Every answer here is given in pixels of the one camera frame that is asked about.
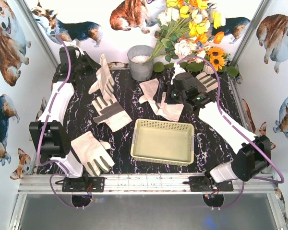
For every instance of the small sunflower pot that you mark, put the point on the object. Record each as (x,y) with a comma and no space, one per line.
(218,58)

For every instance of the grey cuffed glove back right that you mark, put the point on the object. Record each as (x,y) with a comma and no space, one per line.
(208,81)

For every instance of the beige plastic storage basket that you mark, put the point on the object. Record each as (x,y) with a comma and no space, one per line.
(163,142)

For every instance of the white glove with grey band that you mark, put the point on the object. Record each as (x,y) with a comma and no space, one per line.
(111,113)

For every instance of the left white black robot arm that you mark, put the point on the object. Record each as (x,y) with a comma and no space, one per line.
(50,138)

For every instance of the white glove green fingertips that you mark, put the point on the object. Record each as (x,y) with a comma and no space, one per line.
(104,81)

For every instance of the aluminium front frame rail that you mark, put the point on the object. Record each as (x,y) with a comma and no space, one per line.
(139,184)

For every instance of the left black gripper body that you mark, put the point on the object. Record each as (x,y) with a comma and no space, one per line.
(87,62)

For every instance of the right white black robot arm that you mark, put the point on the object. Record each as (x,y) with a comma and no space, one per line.
(252,153)

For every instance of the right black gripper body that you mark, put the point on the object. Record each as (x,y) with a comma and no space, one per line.
(163,93)

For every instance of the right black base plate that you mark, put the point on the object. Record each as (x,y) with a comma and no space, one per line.
(205,184)

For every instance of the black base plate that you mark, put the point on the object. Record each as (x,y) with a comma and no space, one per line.
(81,184)
(205,184)

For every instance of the grey metal bucket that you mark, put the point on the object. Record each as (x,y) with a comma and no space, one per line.
(141,66)

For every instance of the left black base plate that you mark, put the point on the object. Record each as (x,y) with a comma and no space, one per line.
(81,184)

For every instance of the artificial flower bouquet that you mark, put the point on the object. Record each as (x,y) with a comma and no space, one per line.
(186,28)

